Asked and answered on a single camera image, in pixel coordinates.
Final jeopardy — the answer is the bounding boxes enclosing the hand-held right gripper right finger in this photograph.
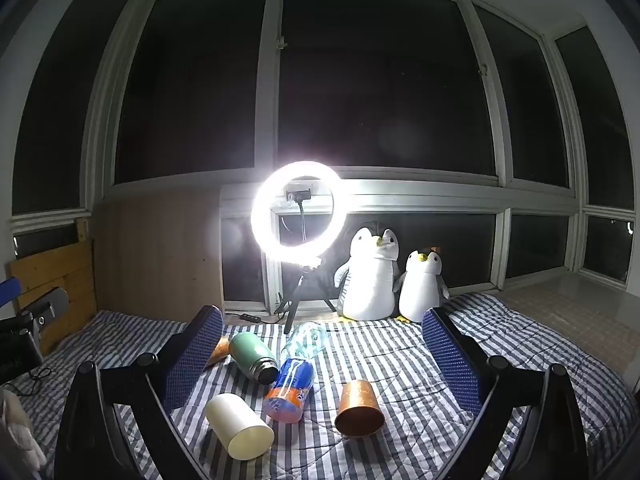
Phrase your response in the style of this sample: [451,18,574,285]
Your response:
[422,307,589,480]

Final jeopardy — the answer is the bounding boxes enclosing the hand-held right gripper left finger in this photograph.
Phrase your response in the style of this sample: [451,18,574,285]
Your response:
[54,305,224,480]

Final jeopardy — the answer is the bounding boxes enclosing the cream white cup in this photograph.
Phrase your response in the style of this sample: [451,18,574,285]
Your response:
[205,392,275,461]

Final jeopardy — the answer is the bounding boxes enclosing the copper brown cup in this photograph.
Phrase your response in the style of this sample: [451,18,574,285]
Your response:
[334,380,386,437]

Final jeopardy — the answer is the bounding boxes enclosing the green thermos bottle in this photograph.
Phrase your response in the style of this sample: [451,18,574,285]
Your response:
[228,331,280,386]

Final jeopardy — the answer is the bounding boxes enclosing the striped bed sheet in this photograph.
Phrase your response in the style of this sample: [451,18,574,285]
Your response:
[0,292,640,480]

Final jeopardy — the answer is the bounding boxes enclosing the wooden headboard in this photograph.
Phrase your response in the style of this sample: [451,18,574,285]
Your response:
[6,219,97,357]

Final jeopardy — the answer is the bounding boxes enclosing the small penguin plush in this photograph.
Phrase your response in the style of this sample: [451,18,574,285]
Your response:
[394,249,451,324]

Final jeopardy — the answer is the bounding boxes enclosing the white cloth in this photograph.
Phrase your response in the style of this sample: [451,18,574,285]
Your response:
[0,387,49,472]

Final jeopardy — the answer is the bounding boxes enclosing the orange soda bottle blue label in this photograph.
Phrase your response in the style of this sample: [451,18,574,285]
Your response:
[263,357,315,422]

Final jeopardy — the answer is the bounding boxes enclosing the light wooden board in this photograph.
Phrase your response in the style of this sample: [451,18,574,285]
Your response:
[93,187,227,322]

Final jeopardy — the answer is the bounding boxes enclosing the clear plastic bottle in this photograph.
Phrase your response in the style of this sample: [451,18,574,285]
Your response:
[280,322,329,361]

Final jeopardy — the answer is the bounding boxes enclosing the black tripod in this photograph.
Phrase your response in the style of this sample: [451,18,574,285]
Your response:
[274,264,337,336]

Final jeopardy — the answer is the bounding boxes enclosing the large penguin plush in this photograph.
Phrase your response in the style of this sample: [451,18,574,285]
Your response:
[333,227,401,321]

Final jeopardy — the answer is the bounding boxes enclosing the black cable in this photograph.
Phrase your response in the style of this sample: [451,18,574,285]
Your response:
[4,367,52,397]

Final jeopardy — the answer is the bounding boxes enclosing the ring light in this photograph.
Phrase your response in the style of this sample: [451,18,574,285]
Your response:
[249,160,346,269]

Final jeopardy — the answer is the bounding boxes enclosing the white window frame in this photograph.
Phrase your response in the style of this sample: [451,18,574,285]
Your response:
[0,0,640,317]

